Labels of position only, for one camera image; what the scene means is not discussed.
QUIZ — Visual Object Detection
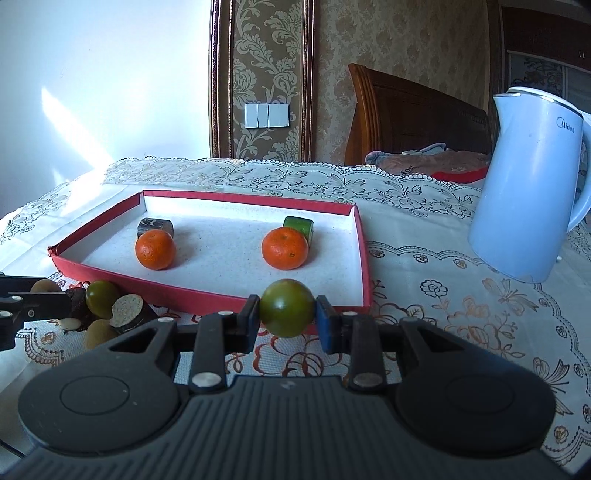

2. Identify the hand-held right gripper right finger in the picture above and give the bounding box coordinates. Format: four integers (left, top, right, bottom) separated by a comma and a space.
315, 295, 469, 393

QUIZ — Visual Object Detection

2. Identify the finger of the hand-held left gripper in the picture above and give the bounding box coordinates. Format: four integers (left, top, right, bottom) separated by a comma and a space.
0, 291, 72, 324
0, 276, 38, 296

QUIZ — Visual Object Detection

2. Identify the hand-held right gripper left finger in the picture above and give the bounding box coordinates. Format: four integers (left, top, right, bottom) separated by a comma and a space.
107, 294, 262, 394

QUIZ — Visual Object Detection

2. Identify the brown longan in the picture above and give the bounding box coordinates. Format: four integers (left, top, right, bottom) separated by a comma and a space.
30, 278, 63, 296
84, 318, 120, 350

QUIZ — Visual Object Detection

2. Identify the green tomato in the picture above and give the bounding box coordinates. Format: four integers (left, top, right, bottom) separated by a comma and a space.
259, 278, 316, 337
85, 280, 122, 319

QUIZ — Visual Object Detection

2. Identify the red shallow cardboard tray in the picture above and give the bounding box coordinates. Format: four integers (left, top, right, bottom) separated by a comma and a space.
47, 189, 372, 319

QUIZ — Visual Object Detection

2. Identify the orange tangerine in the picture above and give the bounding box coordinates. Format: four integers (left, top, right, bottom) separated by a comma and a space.
135, 229, 177, 271
261, 227, 309, 271

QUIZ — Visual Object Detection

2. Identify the eggplant piece with pale cut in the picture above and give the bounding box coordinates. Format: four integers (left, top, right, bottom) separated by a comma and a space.
108, 294, 158, 330

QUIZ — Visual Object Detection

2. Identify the green cucumber piece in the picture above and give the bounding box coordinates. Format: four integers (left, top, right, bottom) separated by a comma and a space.
283, 215, 315, 243

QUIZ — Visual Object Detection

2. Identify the dark eggplant piece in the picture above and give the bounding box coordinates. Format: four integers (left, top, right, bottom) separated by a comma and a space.
137, 218, 175, 238

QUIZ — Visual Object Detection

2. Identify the dark brown doughnut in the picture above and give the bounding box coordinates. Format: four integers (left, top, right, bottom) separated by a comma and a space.
60, 286, 93, 330

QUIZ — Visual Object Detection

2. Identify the pink blanket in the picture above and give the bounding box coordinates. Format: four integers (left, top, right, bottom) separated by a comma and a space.
365, 148, 490, 178

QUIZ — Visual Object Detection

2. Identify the red white blue striped pillow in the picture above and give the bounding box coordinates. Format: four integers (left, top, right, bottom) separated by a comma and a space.
431, 166, 488, 183

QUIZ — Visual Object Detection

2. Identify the brown wooden headboard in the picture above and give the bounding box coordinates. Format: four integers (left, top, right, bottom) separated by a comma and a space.
347, 63, 492, 167

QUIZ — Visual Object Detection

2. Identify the white electric kettle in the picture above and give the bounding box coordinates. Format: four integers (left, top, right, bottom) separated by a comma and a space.
467, 86, 591, 283

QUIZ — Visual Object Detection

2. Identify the dark wardrobe with glass doors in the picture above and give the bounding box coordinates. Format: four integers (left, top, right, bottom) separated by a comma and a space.
489, 0, 591, 153

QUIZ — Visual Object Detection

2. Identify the white wall light switch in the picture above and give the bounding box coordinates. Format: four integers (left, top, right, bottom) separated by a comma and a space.
245, 102, 291, 129

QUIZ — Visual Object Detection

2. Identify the gold framed floral wall panel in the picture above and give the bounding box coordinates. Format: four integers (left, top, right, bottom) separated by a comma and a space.
209, 0, 317, 160

